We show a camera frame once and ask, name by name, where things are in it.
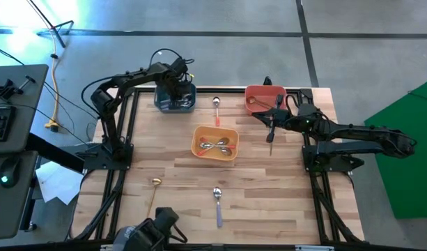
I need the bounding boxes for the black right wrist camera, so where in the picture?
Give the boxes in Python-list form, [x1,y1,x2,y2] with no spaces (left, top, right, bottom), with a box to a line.
[296,103,320,123]

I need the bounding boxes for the black computer mouse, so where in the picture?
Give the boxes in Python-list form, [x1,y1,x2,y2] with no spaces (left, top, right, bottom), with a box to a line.
[0,157,22,190]

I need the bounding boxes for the grey desk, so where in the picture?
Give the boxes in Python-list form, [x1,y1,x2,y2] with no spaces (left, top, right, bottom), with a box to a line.
[0,150,39,241]
[0,63,49,155]

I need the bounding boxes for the black left wrist camera cable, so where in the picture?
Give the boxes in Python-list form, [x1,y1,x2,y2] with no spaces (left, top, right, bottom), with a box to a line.
[149,47,183,69]

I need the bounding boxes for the white paper sheets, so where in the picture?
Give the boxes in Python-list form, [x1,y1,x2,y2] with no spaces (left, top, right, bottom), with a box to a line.
[35,160,84,206]

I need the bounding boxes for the black desk clamp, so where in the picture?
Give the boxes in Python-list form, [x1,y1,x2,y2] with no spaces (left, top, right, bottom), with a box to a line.
[0,75,37,102]

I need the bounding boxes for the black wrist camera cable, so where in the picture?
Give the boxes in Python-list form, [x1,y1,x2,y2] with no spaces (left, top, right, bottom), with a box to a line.
[285,93,300,109]
[149,47,183,69]

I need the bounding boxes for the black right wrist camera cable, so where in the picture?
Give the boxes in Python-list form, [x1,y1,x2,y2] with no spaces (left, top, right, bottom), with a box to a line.
[285,93,300,109]

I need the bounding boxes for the teal plastic bin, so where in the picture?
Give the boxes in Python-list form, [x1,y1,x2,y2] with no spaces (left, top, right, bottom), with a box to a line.
[153,82,197,114]

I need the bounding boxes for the orange plastic bin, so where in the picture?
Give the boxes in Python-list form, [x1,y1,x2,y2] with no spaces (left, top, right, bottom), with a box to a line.
[244,85,288,116]

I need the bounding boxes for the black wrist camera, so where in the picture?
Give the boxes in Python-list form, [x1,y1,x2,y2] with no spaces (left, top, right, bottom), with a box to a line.
[169,56,189,76]
[296,103,320,123]

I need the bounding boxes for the black steel beam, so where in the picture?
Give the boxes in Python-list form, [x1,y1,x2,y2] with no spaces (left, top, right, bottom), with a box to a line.
[24,132,87,174]

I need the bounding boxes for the yellow plastic bin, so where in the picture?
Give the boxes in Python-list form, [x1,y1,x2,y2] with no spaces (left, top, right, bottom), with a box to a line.
[191,125,240,162]

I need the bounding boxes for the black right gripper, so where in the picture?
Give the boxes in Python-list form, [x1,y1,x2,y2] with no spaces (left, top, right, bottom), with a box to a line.
[251,93,305,144]

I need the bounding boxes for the black floor cable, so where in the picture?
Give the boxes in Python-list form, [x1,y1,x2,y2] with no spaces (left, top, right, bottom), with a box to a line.
[0,42,26,67]

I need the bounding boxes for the black tripod stand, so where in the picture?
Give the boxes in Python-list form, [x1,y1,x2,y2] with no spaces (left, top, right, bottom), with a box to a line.
[26,0,75,49]

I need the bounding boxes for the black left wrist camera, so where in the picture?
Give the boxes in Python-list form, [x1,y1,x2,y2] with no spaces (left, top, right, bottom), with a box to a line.
[169,56,189,76]

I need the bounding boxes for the green floor mat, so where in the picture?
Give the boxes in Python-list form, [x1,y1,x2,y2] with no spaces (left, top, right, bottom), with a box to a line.
[364,75,427,220]

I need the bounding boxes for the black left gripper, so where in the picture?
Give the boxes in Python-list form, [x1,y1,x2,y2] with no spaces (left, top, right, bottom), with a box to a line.
[156,67,197,109]

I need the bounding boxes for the yellow power cable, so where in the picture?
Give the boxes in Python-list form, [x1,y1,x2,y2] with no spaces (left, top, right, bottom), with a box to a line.
[44,33,61,133]

